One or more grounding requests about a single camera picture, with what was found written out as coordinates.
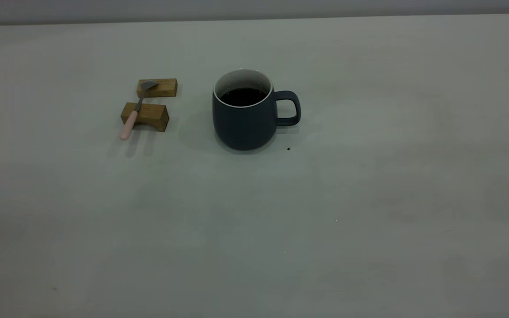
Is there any black coffee liquid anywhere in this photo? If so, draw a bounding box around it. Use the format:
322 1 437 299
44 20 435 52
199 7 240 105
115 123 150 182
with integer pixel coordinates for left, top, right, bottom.
218 87 268 107

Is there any arched wooden block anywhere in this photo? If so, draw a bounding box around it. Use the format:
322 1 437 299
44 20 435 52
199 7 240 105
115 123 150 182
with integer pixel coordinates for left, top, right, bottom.
120 102 169 132

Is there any flat wooden block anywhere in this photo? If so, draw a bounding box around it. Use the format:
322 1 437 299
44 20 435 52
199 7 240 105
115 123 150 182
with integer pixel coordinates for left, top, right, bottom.
137 78 178 98

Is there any dark grey ceramic mug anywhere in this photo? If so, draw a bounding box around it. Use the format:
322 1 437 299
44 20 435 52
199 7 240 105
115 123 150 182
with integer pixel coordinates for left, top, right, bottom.
212 69 302 151

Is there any pink handled metal spoon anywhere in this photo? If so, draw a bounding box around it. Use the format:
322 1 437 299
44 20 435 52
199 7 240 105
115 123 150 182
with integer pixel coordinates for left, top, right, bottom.
119 80 159 141

